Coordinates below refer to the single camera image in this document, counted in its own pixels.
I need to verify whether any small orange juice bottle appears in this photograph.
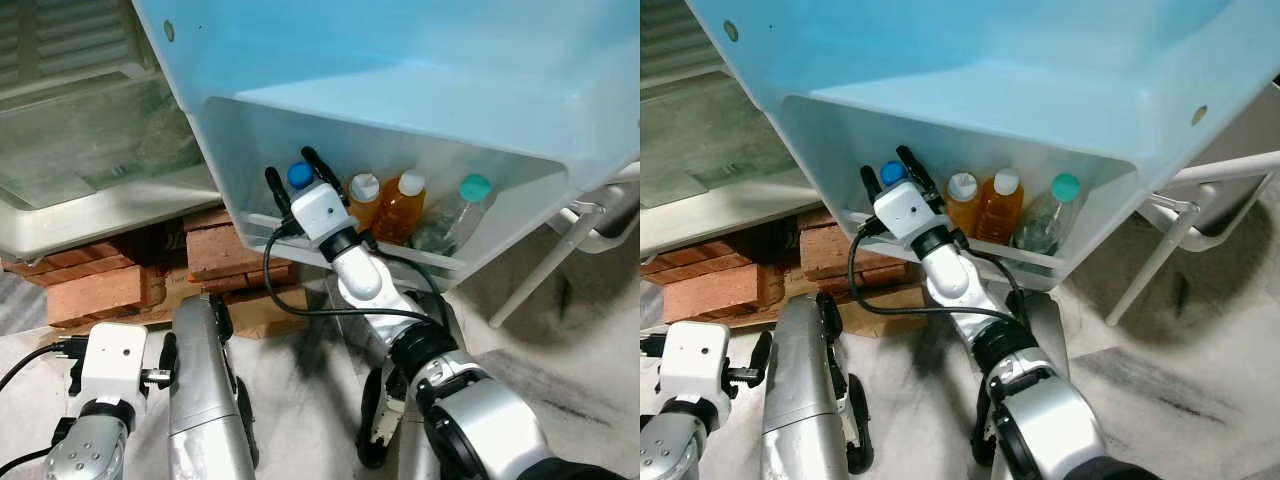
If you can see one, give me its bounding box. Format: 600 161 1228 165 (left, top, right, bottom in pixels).
944 171 984 237
344 173 384 235

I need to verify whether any tall amber drink bottle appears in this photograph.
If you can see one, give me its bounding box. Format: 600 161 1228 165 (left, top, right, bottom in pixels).
371 169 430 247
974 167 1024 247

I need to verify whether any tan wooden board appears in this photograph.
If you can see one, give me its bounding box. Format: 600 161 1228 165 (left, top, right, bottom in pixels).
830 278 936 333
150 285 313 341

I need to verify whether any red brick stack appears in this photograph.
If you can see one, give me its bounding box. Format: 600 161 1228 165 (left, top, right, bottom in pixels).
640 205 873 324
0 205 293 331

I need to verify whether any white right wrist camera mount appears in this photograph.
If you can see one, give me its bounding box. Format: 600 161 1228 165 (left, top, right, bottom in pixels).
290 183 353 243
873 180 946 241

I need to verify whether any teal capped clear bottle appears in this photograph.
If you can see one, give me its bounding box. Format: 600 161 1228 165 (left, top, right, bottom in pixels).
1010 172 1084 257
413 173 494 257

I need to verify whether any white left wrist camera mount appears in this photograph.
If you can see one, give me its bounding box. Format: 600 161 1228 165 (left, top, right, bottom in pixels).
661 322 734 407
79 322 150 407

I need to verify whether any clear glass fridge shelf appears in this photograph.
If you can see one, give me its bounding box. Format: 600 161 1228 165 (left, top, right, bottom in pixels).
0 76 217 211
640 70 803 203

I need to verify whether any white folding chair grey seat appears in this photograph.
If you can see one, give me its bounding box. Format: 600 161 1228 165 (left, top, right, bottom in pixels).
488 160 641 331
1105 110 1280 327

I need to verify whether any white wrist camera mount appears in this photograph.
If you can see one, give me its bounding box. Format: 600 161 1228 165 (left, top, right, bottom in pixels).
661 322 734 407
79 322 150 407
873 180 946 241
290 183 353 243

